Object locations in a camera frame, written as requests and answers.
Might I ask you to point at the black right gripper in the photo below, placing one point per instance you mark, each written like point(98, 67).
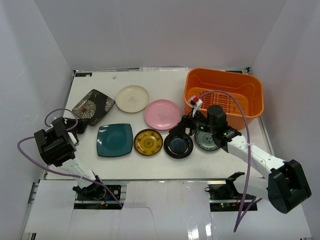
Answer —
point(186, 121)

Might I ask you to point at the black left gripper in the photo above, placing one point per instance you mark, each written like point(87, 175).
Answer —
point(80, 124)

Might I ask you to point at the black floral rectangular plate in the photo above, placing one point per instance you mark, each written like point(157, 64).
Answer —
point(93, 107)

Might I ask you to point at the teal square plate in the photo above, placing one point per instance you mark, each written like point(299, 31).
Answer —
point(114, 140)

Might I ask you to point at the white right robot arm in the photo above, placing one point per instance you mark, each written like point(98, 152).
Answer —
point(283, 183)

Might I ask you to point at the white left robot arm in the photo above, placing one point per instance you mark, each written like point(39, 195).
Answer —
point(57, 146)

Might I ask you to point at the orange plastic bin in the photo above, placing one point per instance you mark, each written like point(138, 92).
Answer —
point(246, 89)

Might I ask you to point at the black glossy round plate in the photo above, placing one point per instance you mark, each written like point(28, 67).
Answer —
point(178, 147)

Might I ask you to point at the pink round plate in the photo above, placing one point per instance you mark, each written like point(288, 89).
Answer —
point(162, 114)

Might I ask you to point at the blue white porcelain plate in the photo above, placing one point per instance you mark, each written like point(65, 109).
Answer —
point(205, 141)

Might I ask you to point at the yellow patterned round plate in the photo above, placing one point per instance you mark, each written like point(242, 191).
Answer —
point(148, 142)

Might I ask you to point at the dark label sticker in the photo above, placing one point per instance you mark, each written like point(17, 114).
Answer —
point(83, 74)

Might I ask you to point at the cream round plate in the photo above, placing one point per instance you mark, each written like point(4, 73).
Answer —
point(132, 99)

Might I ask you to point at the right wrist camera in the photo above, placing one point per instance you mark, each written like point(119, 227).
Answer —
point(196, 104)

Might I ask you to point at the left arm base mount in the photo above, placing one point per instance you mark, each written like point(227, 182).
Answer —
point(103, 200)

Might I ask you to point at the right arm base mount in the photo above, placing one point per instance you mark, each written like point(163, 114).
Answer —
point(222, 196)

